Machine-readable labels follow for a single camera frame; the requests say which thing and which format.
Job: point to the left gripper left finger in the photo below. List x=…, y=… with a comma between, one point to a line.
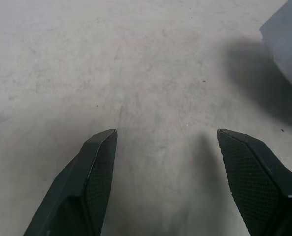
x=81, y=186

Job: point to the grey box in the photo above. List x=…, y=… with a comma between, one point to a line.
x=287, y=41

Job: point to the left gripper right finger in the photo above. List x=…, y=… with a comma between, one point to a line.
x=261, y=186

